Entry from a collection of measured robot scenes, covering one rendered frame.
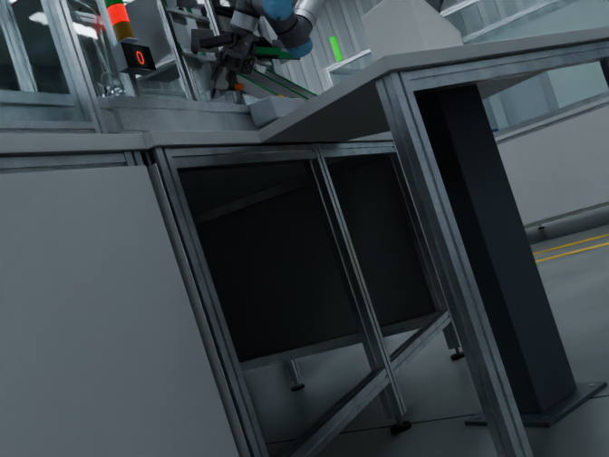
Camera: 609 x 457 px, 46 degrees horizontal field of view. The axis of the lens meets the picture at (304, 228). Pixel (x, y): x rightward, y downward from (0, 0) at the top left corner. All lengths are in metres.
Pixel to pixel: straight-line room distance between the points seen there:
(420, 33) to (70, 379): 1.16
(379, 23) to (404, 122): 0.58
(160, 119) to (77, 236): 0.46
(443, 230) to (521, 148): 4.54
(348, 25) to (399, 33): 9.82
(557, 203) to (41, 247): 5.06
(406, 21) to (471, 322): 0.80
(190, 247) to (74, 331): 0.33
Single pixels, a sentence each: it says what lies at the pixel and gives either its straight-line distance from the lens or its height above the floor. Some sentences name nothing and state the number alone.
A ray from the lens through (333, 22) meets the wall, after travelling 11.82.
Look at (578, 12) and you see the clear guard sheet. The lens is 5.86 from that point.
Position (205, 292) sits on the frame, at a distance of 1.36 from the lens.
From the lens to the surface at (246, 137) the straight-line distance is 1.65.
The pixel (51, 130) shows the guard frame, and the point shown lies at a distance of 1.25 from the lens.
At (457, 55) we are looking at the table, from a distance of 1.52.
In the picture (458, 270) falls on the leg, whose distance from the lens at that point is 1.38.
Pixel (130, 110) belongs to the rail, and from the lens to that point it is 1.48.
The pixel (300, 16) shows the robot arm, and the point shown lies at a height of 1.19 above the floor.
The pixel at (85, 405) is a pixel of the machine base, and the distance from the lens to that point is 1.10.
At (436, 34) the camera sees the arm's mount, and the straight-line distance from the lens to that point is 1.84.
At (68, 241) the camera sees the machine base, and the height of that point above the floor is 0.69.
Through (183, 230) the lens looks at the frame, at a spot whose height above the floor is 0.67.
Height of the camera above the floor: 0.57
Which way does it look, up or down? 1 degrees up
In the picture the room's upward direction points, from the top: 18 degrees counter-clockwise
